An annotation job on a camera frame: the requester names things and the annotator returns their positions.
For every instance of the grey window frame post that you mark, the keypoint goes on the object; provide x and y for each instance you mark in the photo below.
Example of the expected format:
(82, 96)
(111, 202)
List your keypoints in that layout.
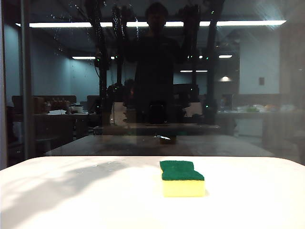
(26, 83)

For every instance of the green and yellow sponge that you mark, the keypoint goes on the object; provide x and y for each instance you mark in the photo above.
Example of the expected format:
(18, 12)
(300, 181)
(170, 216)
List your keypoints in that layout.
(182, 181)

